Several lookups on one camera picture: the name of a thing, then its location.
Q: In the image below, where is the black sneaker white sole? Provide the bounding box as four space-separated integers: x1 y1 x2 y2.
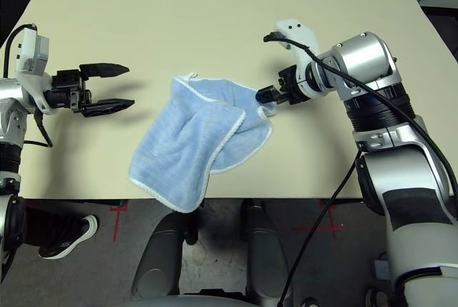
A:
37 215 98 260

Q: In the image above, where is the blue-grey box on floor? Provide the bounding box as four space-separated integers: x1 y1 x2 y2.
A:
371 258 391 281

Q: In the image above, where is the light blue towel white trim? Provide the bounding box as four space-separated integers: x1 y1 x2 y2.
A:
127 72 279 214

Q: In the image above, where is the red tape floor mark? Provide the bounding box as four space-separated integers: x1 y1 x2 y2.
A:
109 203 130 243

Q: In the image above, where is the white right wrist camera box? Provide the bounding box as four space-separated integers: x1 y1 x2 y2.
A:
273 19 321 82

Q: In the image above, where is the yellowish sneaker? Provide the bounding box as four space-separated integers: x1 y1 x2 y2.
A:
364 285 393 307

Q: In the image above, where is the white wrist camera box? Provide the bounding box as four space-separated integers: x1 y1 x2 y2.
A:
14 24 58 117
273 19 321 82

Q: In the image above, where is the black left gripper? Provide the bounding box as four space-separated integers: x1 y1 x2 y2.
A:
44 62 136 118

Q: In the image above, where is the black trouser leg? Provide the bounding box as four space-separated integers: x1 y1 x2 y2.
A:
21 203 85 250

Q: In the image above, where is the black left camera cable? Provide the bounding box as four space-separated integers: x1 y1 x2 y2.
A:
2 23 54 149

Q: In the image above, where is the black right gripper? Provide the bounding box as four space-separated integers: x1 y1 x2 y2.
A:
255 65 312 107

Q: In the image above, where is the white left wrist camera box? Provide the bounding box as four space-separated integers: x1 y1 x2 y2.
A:
14 24 58 117

